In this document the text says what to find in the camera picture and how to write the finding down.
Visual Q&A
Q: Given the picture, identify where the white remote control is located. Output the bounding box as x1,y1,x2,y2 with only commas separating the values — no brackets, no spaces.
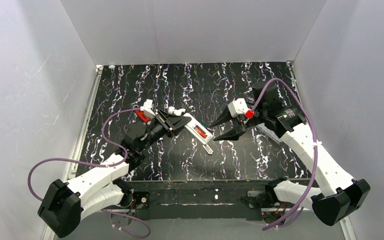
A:
183,113,213,145

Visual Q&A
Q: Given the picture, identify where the orange battery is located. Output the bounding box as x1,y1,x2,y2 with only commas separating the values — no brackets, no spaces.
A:
194,126,207,139

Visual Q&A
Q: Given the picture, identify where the white battery cover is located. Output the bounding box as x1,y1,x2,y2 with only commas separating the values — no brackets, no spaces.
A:
203,144,214,156

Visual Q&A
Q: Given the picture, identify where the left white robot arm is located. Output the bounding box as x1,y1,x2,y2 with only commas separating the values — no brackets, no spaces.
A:
37,110,194,238

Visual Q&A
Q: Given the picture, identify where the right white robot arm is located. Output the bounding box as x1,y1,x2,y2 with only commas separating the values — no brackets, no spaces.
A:
211,78,371,230

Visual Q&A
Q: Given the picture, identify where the white plastic faucet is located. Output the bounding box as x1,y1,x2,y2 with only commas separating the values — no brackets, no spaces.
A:
167,106,186,116

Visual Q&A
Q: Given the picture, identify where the clear plastic screw box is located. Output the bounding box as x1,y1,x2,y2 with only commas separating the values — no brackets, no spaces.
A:
256,123,283,144

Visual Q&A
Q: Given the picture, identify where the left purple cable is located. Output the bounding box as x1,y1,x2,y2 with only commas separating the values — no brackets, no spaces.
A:
27,107,152,239

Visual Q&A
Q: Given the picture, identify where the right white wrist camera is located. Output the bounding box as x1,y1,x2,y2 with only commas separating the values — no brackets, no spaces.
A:
227,98,255,119

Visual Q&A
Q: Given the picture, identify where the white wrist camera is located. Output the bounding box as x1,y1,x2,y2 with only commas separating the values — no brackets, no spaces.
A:
227,98,255,119
139,99,155,119

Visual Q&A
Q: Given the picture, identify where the green handled screwdriver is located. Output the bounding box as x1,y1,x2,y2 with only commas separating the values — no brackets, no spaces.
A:
201,122,210,131

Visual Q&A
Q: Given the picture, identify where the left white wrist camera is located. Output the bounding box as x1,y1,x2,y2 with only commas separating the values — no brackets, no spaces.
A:
139,99,155,119

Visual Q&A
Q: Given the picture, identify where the red handled adjustable wrench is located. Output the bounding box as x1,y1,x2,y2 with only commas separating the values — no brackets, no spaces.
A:
134,110,151,124

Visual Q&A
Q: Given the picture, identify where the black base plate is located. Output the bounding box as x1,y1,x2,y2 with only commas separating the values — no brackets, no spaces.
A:
89,179,299,222

